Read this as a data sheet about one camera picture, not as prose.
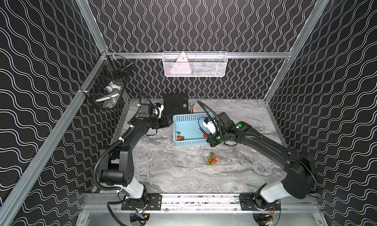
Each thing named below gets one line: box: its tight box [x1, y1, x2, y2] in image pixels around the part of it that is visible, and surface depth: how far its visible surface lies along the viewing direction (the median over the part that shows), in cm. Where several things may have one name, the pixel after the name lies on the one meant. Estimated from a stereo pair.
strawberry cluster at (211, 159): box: [206, 151, 217, 166], surface depth 89 cm
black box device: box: [163, 93, 189, 116], surface depth 112 cm
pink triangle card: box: [170, 51, 192, 75], surface depth 92 cm
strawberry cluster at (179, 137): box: [176, 131, 185, 141], surface depth 100 cm
